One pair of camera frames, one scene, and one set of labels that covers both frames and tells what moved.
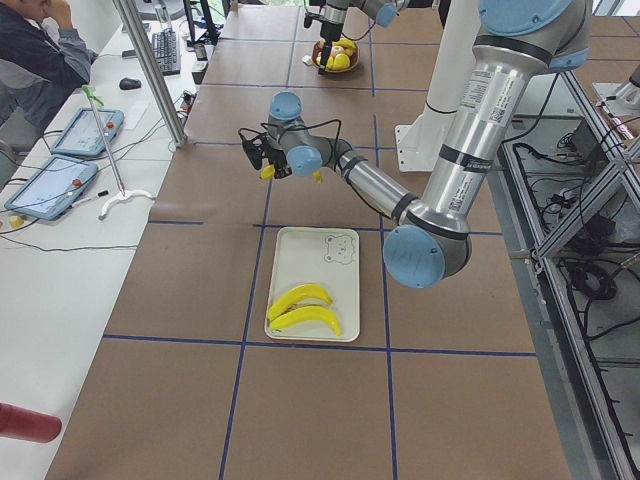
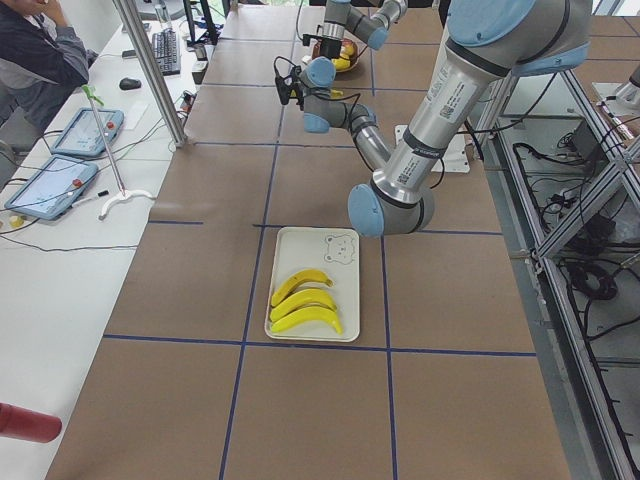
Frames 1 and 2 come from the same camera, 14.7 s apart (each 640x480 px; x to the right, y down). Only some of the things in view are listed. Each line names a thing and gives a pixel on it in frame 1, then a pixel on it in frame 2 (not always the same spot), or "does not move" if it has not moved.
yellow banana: [268, 171] -> [286, 286]
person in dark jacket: [44, 59] does not move
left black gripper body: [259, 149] -> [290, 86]
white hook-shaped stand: [124, 193] does not move
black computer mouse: [129, 84] does not move
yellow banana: [304, 314] does not move
